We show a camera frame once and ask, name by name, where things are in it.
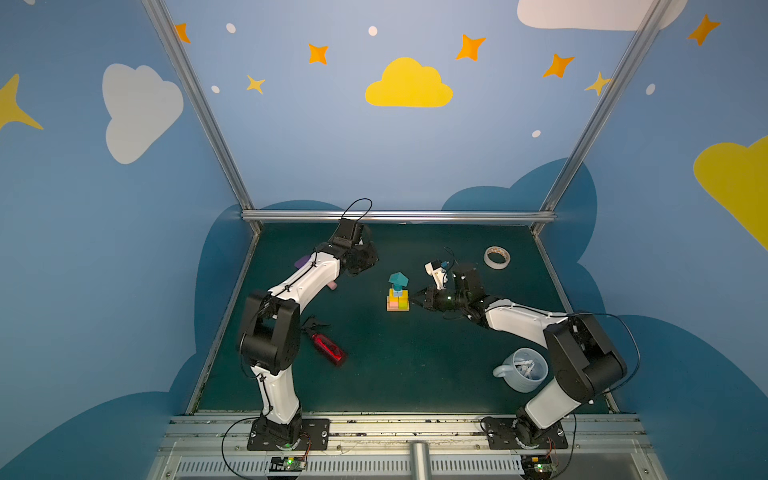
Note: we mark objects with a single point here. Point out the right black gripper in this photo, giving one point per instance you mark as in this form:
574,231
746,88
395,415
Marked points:
434,298

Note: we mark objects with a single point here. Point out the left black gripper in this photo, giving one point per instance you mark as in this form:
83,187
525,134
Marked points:
365,258

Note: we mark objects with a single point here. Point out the teal house-shaped block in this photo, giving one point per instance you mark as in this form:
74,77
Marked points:
398,279

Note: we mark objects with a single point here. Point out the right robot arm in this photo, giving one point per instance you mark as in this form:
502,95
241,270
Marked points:
583,360

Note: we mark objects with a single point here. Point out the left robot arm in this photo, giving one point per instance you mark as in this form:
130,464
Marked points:
269,335

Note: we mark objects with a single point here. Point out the white tape roll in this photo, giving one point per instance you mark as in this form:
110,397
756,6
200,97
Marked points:
496,257

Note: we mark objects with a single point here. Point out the light blue mug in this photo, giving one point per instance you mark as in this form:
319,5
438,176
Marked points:
523,371

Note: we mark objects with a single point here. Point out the right circuit board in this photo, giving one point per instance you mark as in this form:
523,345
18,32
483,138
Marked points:
536,468

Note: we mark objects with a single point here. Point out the circuit board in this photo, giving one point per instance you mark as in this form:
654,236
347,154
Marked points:
287,465
536,468

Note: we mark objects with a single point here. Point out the left circuit board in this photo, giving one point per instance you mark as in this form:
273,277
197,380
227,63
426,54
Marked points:
287,465

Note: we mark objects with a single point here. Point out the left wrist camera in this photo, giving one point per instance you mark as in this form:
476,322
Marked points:
347,234

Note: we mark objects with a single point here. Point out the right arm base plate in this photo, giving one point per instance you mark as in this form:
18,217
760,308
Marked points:
512,433

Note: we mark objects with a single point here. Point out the grey camera pole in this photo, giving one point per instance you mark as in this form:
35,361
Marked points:
420,460

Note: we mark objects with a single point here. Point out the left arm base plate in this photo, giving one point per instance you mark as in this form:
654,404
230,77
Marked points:
315,435

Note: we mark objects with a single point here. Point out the aluminium front rail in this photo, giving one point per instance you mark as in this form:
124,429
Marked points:
376,446

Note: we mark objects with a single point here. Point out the aluminium cage frame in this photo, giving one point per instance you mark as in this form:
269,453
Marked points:
632,58

